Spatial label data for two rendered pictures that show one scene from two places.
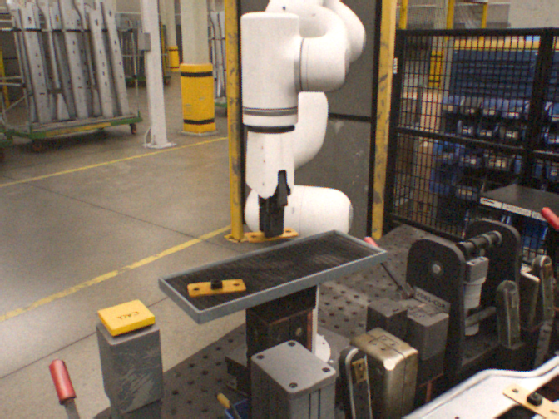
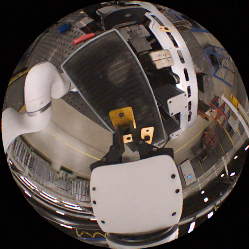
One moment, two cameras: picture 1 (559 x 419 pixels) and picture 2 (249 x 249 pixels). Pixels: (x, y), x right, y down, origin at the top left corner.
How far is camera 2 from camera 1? 0.85 m
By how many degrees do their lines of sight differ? 85
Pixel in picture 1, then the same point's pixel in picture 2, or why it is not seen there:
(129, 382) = not seen: hidden behind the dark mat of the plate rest
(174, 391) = (85, 108)
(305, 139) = (8, 125)
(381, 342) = (162, 58)
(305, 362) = (180, 100)
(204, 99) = not seen: hidden behind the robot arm
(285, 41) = not seen: outside the picture
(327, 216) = (43, 77)
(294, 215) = (44, 100)
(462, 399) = (163, 41)
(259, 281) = (145, 119)
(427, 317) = (142, 31)
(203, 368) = (76, 102)
